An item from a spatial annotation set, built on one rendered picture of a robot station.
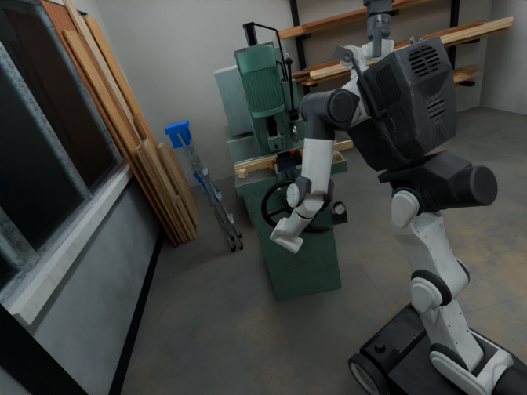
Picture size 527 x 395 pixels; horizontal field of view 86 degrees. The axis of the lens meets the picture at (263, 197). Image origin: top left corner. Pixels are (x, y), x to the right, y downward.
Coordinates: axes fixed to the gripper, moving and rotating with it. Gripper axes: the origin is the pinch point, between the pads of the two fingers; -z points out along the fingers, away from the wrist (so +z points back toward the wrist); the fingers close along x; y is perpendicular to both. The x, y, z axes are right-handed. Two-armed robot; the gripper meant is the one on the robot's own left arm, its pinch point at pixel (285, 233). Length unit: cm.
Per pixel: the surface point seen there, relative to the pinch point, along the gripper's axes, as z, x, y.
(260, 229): -27.8, -14.0, -1.0
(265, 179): -12.9, -10.7, 26.4
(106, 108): -71, -138, 85
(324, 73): -177, 42, 159
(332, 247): -40, 29, -12
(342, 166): -14.0, 29.3, 33.8
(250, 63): 7, -17, 78
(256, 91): 1, -15, 68
